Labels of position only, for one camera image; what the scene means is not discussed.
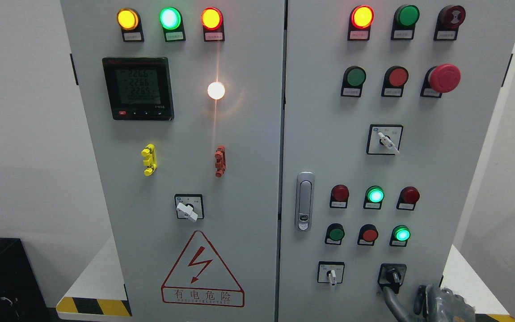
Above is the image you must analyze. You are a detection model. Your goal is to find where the white platform with hazard stripes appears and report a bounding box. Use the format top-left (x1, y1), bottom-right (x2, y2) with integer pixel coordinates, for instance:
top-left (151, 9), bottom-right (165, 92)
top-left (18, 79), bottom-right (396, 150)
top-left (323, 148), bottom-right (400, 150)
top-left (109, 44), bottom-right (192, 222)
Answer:
top-left (56, 237), bottom-right (133, 322)

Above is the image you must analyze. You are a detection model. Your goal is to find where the green unlit indicator top right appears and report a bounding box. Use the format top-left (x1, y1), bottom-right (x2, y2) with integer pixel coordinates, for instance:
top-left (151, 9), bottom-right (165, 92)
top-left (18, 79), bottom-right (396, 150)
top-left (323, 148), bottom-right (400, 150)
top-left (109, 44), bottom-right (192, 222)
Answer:
top-left (391, 4), bottom-right (420, 40)

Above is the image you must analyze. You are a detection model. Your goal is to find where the green lit indicator light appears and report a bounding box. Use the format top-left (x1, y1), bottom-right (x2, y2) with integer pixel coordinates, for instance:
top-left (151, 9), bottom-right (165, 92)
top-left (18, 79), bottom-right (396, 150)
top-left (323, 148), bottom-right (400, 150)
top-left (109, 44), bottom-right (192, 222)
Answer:
top-left (159, 7), bottom-right (186, 42)

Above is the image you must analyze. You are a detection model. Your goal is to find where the white lit indicator light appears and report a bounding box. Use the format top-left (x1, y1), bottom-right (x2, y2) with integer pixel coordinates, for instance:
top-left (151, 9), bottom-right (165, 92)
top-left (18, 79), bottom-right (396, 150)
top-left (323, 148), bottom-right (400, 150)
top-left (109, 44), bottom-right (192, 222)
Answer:
top-left (207, 81), bottom-right (225, 100)

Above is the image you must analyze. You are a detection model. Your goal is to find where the green push button lower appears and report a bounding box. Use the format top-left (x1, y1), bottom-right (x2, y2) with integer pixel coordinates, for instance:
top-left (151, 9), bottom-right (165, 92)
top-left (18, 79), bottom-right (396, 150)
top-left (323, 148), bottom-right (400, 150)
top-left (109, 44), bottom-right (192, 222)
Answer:
top-left (325, 223), bottom-right (345, 245)

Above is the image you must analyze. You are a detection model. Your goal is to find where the black box lower left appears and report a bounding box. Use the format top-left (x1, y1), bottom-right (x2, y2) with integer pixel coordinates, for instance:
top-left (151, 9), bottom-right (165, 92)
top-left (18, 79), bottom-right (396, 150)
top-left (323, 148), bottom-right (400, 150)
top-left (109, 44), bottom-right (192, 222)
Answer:
top-left (0, 238), bottom-right (51, 322)

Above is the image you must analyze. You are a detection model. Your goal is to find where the red terminal connector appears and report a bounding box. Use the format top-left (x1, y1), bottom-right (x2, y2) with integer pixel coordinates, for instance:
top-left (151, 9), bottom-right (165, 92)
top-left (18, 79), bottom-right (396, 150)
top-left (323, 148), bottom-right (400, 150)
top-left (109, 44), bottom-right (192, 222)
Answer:
top-left (214, 145), bottom-right (227, 178)

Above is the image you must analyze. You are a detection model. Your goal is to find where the yellow indicator light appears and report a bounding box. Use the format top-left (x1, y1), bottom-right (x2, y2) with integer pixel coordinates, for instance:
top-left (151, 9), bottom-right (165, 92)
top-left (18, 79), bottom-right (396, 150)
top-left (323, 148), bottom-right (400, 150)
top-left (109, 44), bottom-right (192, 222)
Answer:
top-left (117, 8), bottom-right (144, 42)

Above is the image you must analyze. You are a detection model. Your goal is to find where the yellow terminal connector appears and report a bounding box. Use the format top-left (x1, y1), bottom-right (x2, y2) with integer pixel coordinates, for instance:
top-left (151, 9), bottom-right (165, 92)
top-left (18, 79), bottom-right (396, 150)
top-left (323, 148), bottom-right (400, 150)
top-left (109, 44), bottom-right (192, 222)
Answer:
top-left (141, 144), bottom-right (157, 177)

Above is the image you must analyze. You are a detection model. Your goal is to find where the grey cabinet door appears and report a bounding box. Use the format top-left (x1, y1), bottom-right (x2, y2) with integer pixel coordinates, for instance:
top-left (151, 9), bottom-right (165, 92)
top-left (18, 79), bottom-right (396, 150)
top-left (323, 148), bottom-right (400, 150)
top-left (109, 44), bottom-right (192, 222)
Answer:
top-left (60, 0), bottom-right (285, 322)
top-left (278, 0), bottom-right (515, 322)

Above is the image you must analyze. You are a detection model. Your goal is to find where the red lit indicator top right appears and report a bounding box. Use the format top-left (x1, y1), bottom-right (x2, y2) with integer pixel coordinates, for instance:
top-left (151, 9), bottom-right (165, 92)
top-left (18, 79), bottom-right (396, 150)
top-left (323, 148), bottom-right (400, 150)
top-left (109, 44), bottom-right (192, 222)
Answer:
top-left (347, 5), bottom-right (375, 41)

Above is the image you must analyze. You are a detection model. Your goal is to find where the white selector switch left door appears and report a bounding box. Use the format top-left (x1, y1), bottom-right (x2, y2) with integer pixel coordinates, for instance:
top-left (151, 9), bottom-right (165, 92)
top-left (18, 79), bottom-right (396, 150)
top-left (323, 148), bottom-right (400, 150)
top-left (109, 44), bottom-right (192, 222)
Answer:
top-left (174, 194), bottom-right (205, 222)

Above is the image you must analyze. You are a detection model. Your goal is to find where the white selector switch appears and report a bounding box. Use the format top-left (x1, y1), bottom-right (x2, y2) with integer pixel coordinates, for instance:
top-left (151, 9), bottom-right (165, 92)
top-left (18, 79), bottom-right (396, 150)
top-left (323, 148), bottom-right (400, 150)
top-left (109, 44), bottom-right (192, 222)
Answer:
top-left (317, 261), bottom-right (345, 287)
top-left (366, 124), bottom-right (403, 156)

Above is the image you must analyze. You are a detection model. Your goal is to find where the black digital power meter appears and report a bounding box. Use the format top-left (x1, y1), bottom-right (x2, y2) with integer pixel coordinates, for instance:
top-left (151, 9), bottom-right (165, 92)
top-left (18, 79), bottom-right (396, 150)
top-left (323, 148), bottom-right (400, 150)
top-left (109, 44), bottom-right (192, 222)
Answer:
top-left (102, 57), bottom-right (174, 122)

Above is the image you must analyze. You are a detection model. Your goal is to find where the black rotary knob switch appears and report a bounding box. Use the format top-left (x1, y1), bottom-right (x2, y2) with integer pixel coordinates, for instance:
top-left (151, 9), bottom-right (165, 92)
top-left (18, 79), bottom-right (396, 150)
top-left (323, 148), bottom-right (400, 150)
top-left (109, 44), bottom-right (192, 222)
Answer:
top-left (377, 263), bottom-right (407, 295)

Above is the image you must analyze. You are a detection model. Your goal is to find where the grey right cabinet door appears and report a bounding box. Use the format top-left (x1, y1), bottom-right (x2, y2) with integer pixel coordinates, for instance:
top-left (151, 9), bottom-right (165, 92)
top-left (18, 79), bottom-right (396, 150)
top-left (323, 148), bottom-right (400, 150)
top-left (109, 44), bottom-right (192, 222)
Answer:
top-left (278, 0), bottom-right (515, 322)

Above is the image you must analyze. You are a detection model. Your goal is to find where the red-orange lit indicator light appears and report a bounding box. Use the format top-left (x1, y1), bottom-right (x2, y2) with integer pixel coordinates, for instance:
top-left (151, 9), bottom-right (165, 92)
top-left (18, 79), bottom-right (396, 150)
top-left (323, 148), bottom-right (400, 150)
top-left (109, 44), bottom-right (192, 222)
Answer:
top-left (201, 7), bottom-right (225, 42)

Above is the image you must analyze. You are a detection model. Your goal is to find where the white selector switch bottom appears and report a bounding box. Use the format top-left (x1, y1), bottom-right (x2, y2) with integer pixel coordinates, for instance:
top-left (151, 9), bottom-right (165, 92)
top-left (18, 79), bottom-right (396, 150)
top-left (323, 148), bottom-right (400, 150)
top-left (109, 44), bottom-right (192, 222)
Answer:
top-left (317, 261), bottom-right (345, 287)

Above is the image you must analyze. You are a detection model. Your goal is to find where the green lit indicator middle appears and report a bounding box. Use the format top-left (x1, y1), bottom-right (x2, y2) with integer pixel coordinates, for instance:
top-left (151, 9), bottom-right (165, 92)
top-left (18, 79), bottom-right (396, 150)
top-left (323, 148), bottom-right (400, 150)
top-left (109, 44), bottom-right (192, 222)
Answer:
top-left (363, 186), bottom-right (385, 210)

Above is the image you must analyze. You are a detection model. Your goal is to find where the red emergency stop button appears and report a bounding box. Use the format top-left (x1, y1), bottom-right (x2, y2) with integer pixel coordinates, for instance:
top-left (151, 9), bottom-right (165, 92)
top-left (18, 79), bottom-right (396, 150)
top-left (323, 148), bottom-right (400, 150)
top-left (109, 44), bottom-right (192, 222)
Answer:
top-left (420, 64), bottom-right (461, 98)

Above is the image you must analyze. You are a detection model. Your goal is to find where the dark red indicator left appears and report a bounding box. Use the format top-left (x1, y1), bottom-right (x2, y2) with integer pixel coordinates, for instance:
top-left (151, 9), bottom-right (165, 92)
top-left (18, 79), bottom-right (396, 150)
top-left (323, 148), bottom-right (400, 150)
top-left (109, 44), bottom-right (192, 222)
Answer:
top-left (329, 185), bottom-right (350, 209)

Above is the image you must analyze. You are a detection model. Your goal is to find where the red electrical hazard warning sticker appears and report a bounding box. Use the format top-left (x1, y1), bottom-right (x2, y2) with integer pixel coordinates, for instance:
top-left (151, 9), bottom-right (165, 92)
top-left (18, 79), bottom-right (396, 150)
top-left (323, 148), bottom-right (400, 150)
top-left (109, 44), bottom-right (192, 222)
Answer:
top-left (161, 230), bottom-right (245, 307)

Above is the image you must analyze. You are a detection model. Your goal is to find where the dark red buzzer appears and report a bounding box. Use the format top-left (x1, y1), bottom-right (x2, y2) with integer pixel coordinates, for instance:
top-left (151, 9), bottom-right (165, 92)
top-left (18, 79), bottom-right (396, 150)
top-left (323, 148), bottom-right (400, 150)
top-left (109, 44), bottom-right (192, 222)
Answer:
top-left (434, 5), bottom-right (466, 41)

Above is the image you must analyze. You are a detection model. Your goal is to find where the silver door handle lock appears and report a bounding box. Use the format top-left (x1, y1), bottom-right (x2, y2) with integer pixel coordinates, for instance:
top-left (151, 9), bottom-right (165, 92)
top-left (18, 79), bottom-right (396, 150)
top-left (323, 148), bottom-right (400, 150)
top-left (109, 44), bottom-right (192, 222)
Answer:
top-left (295, 171), bottom-right (315, 232)

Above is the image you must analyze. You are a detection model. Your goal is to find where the dark red indicator right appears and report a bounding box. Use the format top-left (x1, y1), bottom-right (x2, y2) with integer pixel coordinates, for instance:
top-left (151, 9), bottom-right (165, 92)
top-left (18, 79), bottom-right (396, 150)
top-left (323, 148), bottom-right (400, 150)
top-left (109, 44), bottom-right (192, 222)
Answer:
top-left (396, 186), bottom-right (420, 211)

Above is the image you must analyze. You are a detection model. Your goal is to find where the green lit indicator lower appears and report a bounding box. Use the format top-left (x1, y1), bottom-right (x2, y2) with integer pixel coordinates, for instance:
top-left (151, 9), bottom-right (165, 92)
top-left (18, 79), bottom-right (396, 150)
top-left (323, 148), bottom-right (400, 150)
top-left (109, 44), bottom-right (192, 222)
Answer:
top-left (389, 225), bottom-right (411, 247)

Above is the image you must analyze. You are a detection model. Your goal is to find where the red push button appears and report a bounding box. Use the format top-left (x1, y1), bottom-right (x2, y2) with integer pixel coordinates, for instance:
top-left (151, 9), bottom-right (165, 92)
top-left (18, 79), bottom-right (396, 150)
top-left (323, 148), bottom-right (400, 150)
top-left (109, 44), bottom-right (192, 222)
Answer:
top-left (357, 224), bottom-right (379, 246)
top-left (381, 66), bottom-right (409, 97)

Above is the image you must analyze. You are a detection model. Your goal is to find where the grey left cabinet door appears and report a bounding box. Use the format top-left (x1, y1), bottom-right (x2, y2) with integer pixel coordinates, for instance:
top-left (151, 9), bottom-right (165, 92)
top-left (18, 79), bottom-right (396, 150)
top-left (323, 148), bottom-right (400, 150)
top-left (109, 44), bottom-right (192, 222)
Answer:
top-left (60, 0), bottom-right (285, 322)

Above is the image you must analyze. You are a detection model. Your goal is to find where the dark red indicator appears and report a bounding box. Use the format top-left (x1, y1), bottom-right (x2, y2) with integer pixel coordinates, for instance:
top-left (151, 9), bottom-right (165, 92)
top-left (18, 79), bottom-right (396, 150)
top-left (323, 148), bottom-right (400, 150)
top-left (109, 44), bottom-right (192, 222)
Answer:
top-left (396, 186), bottom-right (420, 211)
top-left (329, 185), bottom-right (350, 209)

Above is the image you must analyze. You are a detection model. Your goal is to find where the red push button lower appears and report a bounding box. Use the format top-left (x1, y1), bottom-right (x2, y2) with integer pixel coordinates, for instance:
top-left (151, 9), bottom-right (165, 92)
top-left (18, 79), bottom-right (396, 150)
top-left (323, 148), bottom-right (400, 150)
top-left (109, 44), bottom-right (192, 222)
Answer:
top-left (357, 224), bottom-right (379, 246)

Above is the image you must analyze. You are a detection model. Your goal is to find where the white selector switch upper right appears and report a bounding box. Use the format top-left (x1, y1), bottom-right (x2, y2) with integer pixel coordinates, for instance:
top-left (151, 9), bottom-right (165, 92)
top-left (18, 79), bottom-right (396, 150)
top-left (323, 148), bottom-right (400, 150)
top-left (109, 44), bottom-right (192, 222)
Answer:
top-left (366, 124), bottom-right (403, 156)

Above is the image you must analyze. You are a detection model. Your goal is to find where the green push button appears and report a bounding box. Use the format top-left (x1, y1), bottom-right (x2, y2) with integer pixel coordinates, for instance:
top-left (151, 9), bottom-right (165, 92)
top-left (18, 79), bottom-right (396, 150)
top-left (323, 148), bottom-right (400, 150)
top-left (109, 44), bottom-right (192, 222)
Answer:
top-left (341, 66), bottom-right (367, 97)
top-left (325, 223), bottom-right (345, 245)

